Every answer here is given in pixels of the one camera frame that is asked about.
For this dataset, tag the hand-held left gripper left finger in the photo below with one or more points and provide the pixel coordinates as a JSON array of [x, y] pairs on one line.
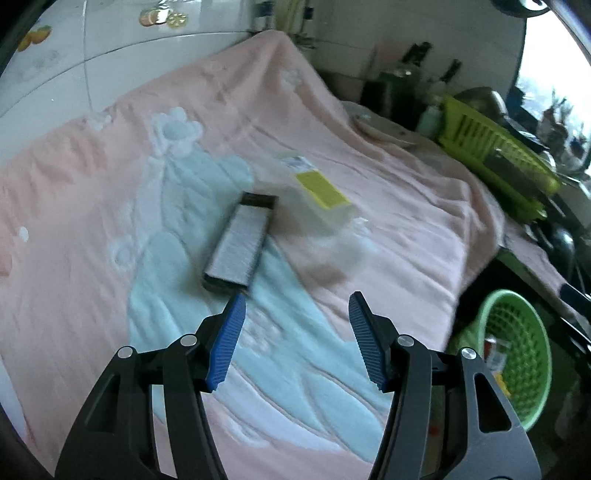
[[226, 341]]

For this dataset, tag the metal pot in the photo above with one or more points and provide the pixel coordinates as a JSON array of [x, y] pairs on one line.
[[480, 99]]

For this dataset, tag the small white bottle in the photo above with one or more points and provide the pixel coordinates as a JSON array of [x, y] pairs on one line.
[[431, 117]]

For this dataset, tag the black and grey box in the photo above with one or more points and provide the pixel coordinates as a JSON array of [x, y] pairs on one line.
[[240, 240]]

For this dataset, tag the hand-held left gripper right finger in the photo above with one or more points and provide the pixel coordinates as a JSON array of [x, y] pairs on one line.
[[367, 341]]

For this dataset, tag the white plate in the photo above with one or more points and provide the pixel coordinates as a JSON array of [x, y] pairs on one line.
[[383, 127]]

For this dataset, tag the clear bag with yellow label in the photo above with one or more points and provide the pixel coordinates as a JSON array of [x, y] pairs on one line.
[[314, 212]]

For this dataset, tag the lime green dish rack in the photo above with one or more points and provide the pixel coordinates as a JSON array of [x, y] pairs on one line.
[[475, 134]]

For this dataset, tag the green plastic basket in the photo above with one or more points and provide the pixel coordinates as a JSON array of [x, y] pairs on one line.
[[531, 360]]

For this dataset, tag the pink flower-print blanket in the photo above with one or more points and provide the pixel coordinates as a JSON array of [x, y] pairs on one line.
[[92, 207]]

